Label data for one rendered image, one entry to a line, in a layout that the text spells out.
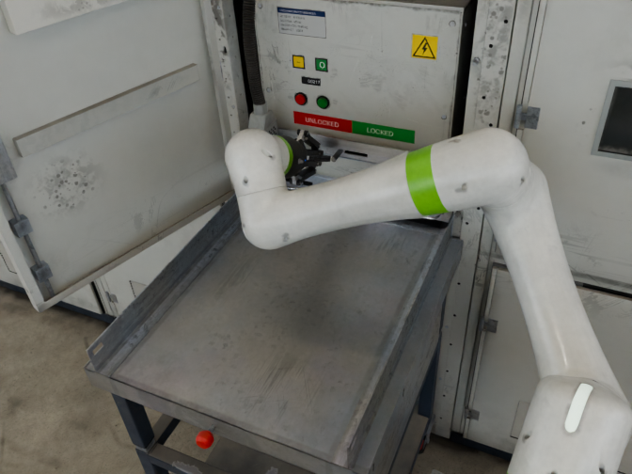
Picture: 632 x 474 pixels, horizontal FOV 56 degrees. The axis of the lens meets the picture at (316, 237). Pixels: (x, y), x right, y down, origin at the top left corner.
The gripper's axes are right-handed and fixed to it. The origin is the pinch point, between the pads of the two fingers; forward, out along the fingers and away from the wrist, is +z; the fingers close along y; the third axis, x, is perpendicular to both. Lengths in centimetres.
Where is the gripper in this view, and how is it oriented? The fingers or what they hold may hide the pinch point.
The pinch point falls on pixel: (320, 157)
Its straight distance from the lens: 149.4
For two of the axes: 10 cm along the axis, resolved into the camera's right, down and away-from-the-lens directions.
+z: 3.8, -1.2, 9.2
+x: 9.1, 2.2, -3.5
